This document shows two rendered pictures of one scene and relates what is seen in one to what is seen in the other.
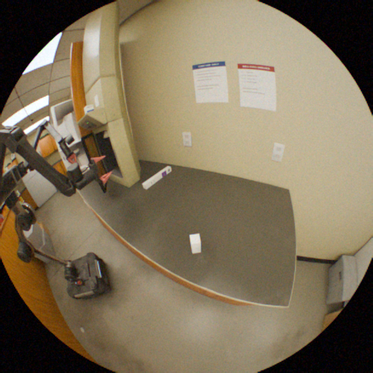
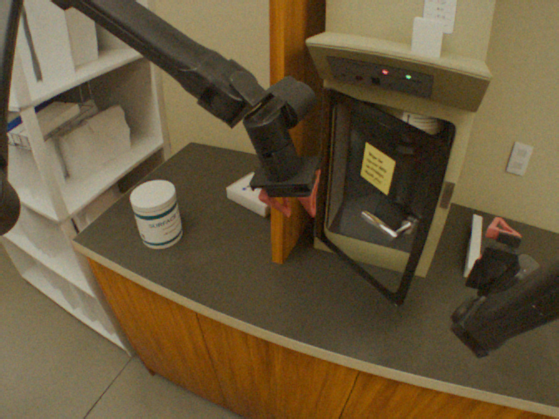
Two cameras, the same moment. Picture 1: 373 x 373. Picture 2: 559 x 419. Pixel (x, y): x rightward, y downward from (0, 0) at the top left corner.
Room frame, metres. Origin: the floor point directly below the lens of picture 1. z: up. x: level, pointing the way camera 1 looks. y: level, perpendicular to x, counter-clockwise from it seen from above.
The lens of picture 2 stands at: (0.16, 0.88, 1.62)
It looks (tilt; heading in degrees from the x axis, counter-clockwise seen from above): 37 degrees down; 350
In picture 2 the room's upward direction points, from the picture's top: straight up
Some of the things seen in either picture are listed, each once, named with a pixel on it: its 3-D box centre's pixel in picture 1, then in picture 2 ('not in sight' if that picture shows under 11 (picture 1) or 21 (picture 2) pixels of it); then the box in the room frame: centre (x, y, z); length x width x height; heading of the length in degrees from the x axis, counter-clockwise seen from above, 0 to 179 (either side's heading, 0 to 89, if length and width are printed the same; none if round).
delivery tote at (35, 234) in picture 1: (33, 235); not in sight; (0.30, 2.85, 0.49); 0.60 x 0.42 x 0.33; 56
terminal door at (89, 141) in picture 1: (95, 160); (369, 202); (0.71, 0.61, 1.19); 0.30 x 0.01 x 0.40; 25
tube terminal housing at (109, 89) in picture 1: (115, 131); (401, 110); (0.88, 0.47, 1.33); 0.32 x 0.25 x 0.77; 56
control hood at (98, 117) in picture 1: (89, 122); (398, 73); (0.73, 0.57, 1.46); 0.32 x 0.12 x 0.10; 56
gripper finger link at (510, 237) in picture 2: (99, 162); (497, 239); (0.51, 0.42, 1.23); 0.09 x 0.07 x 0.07; 146
